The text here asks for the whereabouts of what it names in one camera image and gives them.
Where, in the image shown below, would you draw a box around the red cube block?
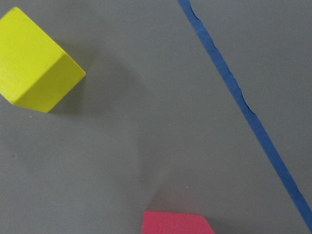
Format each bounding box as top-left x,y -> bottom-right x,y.
142,211 -> 214,234

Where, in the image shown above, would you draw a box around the yellow cube block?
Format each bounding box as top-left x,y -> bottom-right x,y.
0,7 -> 86,113

